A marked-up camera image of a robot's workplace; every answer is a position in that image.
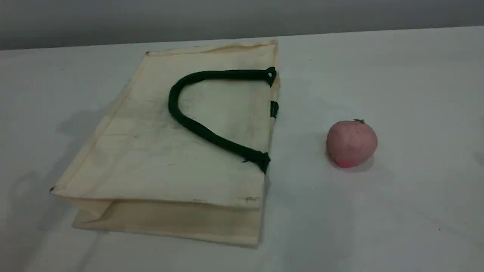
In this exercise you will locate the pink peach with green leaf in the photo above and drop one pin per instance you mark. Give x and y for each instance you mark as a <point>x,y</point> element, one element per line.
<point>351,143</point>

